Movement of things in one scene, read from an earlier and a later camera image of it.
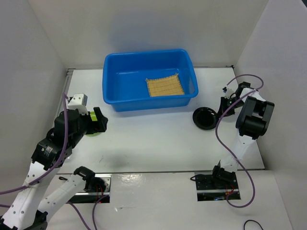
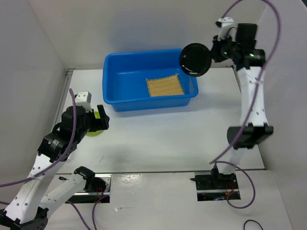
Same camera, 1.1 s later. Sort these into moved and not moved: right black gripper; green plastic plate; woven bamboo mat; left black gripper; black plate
Moved: black plate; right black gripper
Not moved: green plastic plate; woven bamboo mat; left black gripper
